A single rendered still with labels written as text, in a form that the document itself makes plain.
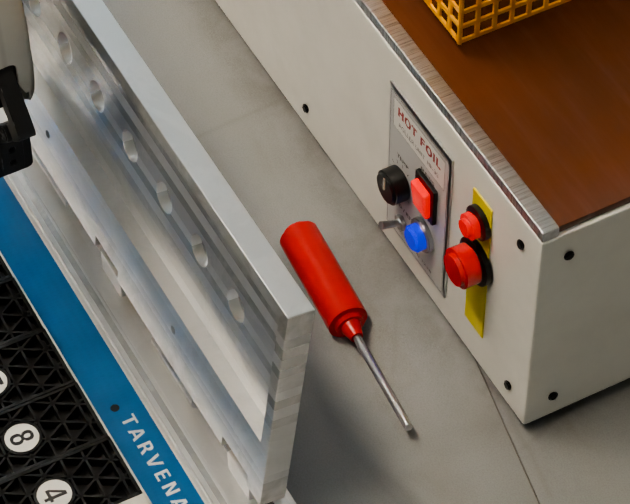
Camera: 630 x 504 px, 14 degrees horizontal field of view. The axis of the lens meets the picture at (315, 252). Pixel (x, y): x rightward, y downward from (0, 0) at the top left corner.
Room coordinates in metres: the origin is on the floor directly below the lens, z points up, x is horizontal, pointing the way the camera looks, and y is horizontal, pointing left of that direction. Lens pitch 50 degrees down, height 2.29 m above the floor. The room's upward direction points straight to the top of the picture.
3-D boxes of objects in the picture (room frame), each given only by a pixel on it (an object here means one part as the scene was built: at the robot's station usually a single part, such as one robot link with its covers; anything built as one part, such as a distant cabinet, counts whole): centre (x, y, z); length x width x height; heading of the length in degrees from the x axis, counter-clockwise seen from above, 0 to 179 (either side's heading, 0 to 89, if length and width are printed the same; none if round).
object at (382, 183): (1.15, -0.05, 0.99); 0.03 x 0.01 x 0.03; 28
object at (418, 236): (1.12, -0.07, 0.97); 0.03 x 0.01 x 0.03; 28
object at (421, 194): (1.12, -0.07, 1.01); 0.02 x 0.01 x 0.03; 28
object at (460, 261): (1.06, -0.09, 1.01); 0.03 x 0.02 x 0.03; 28
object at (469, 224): (1.07, -0.10, 1.04); 0.02 x 0.01 x 0.02; 28
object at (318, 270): (1.09, -0.02, 0.91); 0.18 x 0.03 x 0.03; 24
